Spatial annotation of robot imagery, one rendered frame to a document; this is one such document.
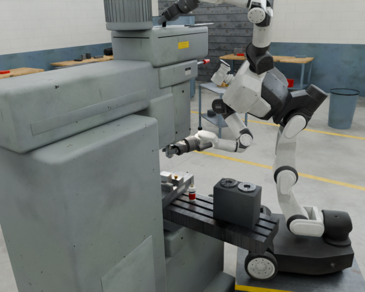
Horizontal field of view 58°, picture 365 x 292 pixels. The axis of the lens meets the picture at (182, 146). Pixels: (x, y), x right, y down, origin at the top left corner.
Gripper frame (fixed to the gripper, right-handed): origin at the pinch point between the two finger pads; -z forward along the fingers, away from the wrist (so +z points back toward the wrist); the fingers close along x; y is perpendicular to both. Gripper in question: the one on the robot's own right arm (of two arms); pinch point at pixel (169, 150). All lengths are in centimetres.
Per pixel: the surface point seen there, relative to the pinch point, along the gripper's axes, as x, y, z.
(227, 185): 37.0, 10.3, 10.2
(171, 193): 5.1, 24.4, -3.3
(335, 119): -151, 111, 445
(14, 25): -719, -56, 69
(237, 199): 43.5, 15.5, 10.5
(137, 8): 18, -74, -24
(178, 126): 11.0, -17.4, -0.6
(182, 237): 21.5, 42.7, -8.6
